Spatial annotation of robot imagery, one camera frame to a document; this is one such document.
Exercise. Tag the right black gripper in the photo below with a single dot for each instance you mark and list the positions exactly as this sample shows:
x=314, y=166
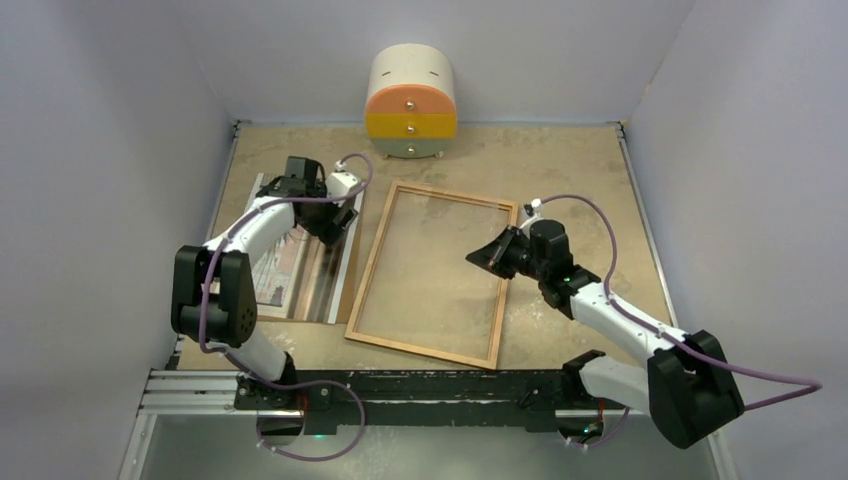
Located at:
x=494, y=254

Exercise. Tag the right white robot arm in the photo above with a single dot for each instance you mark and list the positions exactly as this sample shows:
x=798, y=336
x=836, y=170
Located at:
x=677, y=379

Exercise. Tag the round drawer cabinet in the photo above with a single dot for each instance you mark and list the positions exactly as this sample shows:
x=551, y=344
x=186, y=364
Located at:
x=411, y=110

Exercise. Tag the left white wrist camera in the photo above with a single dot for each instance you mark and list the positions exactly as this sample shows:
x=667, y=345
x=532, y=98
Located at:
x=342, y=185

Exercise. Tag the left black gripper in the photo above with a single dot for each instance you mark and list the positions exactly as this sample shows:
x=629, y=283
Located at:
x=328, y=231

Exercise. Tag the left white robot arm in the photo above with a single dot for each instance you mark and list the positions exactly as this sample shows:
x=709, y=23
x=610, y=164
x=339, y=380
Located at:
x=213, y=299

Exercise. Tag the wooden picture frame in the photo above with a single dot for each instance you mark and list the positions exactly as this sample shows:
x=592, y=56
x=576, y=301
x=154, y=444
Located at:
x=371, y=265

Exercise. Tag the plant photo print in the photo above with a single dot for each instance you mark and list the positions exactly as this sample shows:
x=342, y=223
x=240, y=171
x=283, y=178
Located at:
x=298, y=272

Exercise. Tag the brown backing board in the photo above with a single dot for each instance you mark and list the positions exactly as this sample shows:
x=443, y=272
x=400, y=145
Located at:
x=348, y=265

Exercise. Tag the aluminium rail frame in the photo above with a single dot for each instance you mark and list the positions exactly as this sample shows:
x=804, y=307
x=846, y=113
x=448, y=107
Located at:
x=506, y=283

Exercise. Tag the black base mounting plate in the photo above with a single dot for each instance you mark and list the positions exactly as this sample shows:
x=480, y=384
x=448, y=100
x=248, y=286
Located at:
x=536, y=400

